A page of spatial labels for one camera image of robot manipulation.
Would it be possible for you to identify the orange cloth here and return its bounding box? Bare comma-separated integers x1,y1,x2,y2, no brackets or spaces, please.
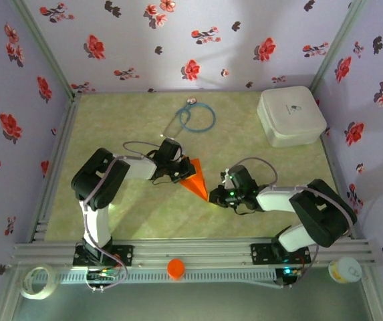
180,157,209,202

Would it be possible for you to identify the white plastic box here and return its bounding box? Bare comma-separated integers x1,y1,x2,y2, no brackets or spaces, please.
256,86,328,148

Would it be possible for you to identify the orange round cap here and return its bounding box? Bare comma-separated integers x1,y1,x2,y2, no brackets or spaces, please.
166,258,186,281

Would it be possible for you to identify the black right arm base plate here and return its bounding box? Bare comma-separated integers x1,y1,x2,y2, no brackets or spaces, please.
250,243,311,265

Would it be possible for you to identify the clear tape roll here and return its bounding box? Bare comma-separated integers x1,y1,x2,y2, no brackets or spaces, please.
19,264,60,301

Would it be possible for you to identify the aluminium side rail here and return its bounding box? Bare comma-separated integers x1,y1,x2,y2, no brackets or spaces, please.
320,133,341,187
27,94,82,242

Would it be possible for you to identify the white jar with yellow label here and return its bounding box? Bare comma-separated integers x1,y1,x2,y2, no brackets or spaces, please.
328,256,363,284

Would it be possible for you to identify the long aluminium frame rail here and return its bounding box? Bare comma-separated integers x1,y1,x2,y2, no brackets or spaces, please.
10,237,378,268

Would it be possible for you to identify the aluminium frame corner post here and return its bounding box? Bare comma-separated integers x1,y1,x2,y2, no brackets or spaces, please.
309,0,368,98
9,0,80,101

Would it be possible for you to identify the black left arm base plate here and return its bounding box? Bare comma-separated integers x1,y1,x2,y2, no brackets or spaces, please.
73,243,134,268

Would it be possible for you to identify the lilac right arm cable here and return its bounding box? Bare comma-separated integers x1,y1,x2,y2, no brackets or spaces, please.
241,156,358,289

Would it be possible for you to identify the blue stethoscope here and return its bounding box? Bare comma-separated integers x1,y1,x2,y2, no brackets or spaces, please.
160,96,217,139

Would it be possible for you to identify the small circuit board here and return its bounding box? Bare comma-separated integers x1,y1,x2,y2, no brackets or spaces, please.
86,269,120,284
276,266,304,287

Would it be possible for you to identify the white slotted cable duct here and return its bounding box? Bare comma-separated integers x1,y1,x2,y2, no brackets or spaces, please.
30,267,277,285

